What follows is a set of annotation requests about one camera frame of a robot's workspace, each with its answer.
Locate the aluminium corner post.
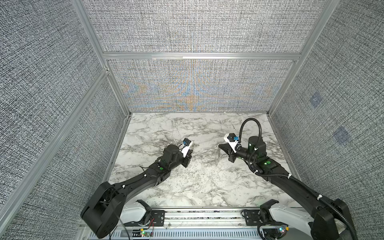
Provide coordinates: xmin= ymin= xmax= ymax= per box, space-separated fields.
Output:
xmin=72 ymin=0 xmax=132 ymax=117
xmin=267 ymin=0 xmax=340 ymax=116

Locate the aluminium corner post right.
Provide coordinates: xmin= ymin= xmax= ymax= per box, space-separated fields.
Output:
xmin=267 ymin=0 xmax=340 ymax=116

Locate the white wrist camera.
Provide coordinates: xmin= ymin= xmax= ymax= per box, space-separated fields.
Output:
xmin=224 ymin=133 xmax=241 ymax=153
xmin=181 ymin=138 xmax=193 ymax=158

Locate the aluminium horizontal back bar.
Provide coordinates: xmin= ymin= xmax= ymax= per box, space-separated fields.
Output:
xmin=103 ymin=52 xmax=301 ymax=61

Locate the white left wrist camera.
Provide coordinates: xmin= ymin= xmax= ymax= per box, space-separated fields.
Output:
xmin=181 ymin=138 xmax=193 ymax=158

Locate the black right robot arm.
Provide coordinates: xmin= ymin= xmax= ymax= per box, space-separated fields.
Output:
xmin=218 ymin=134 xmax=358 ymax=240

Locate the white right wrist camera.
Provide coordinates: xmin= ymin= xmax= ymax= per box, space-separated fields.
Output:
xmin=224 ymin=133 xmax=241 ymax=153

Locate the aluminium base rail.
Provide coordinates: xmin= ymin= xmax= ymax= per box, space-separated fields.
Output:
xmin=104 ymin=207 xmax=313 ymax=240

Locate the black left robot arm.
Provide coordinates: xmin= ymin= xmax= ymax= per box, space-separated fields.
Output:
xmin=81 ymin=139 xmax=193 ymax=239

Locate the aluminium corner post left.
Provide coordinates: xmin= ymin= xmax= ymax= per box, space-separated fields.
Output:
xmin=72 ymin=0 xmax=132 ymax=117

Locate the aluminium left wall bar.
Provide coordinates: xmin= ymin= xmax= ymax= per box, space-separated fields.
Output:
xmin=1 ymin=69 xmax=108 ymax=231

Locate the black corrugated cable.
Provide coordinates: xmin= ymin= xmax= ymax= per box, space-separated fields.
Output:
xmin=238 ymin=117 xmax=263 ymax=145

